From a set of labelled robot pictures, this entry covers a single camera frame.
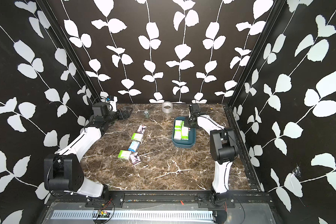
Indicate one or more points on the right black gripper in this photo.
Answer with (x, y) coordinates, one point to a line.
(186, 122)

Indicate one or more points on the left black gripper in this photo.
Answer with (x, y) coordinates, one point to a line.
(126, 115)

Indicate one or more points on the teal storage box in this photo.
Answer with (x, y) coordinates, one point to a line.
(184, 144)

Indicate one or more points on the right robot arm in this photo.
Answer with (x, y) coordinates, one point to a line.
(223, 148)

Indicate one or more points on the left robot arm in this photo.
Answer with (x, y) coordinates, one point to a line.
(63, 171)

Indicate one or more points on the pink kuromi tissue pack top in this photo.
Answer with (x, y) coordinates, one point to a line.
(141, 129)

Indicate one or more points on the clear tape roll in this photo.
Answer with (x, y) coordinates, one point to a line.
(167, 107)

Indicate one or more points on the blue tissue pack centre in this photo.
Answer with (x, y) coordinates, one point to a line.
(134, 146)

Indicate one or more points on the kuromi tissue pack lower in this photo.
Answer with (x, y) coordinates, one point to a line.
(135, 159)

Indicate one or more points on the white perforated strip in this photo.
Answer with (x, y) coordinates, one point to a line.
(135, 215)

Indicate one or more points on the small circuit board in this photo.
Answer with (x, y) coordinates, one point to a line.
(102, 215)

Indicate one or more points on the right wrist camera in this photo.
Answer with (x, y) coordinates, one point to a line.
(194, 108)

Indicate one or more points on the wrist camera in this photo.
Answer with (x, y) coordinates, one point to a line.
(107, 106)
(194, 108)

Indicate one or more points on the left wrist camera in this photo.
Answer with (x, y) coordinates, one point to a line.
(107, 106)

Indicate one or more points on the black front rail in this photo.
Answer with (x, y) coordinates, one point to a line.
(203, 198)

